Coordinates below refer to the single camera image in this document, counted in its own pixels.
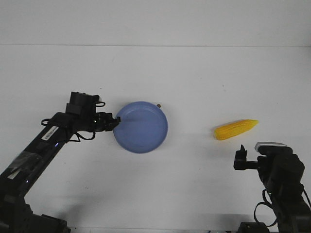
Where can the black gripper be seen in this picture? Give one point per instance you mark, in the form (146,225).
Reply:
(241,163)
(99,121)

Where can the blue round plate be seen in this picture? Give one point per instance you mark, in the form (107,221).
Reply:
(143,127)

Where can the yellow corn cob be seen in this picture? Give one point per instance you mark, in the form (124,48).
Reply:
(233,129)

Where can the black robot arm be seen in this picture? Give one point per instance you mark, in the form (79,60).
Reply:
(280,171)
(16,216)

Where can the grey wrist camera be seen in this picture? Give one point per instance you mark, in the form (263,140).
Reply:
(264,148)

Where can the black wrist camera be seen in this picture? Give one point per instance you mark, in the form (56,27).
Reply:
(82,104)

